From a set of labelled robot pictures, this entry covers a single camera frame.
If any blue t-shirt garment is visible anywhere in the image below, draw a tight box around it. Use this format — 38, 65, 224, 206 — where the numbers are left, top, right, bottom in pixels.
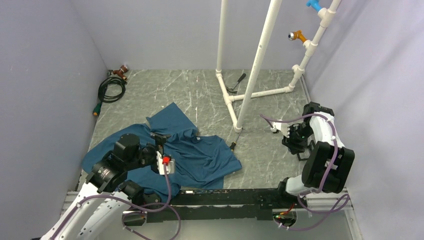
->
82, 103, 242, 197

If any black open frame box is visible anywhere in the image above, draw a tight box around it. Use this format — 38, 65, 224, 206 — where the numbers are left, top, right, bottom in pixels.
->
296, 140, 316, 162

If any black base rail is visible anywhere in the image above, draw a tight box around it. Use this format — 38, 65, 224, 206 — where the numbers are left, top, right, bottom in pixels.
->
125, 187, 301, 226

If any black handled hammer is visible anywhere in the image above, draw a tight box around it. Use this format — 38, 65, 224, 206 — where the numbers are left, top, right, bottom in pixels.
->
229, 73, 247, 94

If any orange hook peg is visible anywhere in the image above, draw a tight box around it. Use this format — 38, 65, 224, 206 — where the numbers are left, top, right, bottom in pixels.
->
287, 30, 308, 43

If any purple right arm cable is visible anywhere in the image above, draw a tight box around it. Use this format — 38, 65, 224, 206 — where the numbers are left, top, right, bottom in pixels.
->
258, 113, 351, 232

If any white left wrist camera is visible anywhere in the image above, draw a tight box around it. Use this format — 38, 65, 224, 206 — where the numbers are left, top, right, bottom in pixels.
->
156, 151, 176, 175

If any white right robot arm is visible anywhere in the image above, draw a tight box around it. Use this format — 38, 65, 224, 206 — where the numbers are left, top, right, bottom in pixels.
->
274, 102, 355, 208

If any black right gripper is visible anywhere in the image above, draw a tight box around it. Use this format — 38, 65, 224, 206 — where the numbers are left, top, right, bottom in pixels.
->
281, 121, 314, 155

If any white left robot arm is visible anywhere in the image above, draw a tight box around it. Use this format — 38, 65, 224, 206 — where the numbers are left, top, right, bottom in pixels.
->
41, 133, 175, 240

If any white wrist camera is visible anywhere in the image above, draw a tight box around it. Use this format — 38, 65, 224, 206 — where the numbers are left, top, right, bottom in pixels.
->
270, 121, 289, 135
156, 151, 176, 175

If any black handled screwdriver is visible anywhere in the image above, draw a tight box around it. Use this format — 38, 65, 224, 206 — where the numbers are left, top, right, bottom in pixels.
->
229, 130, 243, 152

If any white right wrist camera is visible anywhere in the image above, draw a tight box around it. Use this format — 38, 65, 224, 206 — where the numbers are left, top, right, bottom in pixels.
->
270, 121, 289, 135

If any blue hook peg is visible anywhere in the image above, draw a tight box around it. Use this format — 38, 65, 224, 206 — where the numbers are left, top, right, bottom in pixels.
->
306, 0, 323, 13

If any black coiled cable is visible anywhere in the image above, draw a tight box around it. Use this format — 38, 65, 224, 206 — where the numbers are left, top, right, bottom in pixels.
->
92, 76, 128, 117

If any white PVC pipe rack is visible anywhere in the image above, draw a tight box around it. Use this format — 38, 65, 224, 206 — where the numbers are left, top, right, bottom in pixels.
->
214, 0, 343, 134

